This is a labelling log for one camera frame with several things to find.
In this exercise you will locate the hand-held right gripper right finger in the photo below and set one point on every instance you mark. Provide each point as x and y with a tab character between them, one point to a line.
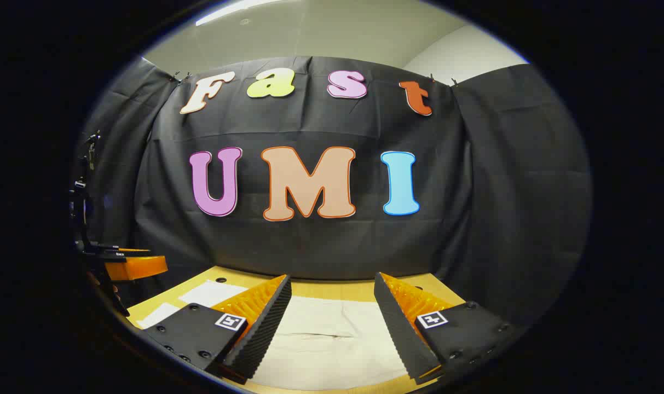
400	334

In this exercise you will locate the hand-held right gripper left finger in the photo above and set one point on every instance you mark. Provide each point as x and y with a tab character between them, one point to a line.
260	339

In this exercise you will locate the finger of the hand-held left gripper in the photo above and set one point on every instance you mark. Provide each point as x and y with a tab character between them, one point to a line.
137	268

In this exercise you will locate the white jeans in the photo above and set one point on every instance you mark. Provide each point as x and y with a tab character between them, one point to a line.
332	339

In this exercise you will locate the black backdrop cloth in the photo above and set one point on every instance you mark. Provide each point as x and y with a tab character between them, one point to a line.
321	246

